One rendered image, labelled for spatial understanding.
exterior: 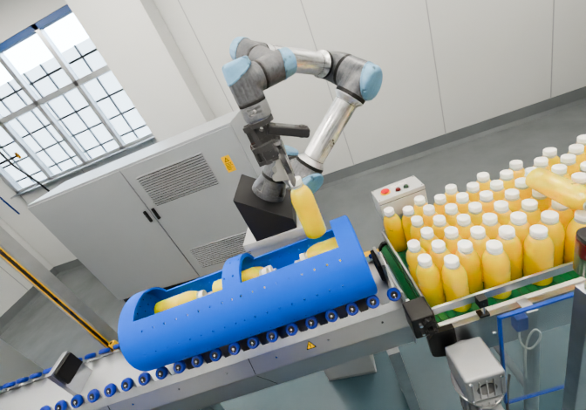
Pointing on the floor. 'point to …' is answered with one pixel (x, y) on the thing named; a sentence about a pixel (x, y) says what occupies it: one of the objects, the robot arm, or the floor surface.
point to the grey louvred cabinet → (157, 209)
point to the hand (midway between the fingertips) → (294, 178)
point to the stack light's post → (576, 354)
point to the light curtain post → (54, 290)
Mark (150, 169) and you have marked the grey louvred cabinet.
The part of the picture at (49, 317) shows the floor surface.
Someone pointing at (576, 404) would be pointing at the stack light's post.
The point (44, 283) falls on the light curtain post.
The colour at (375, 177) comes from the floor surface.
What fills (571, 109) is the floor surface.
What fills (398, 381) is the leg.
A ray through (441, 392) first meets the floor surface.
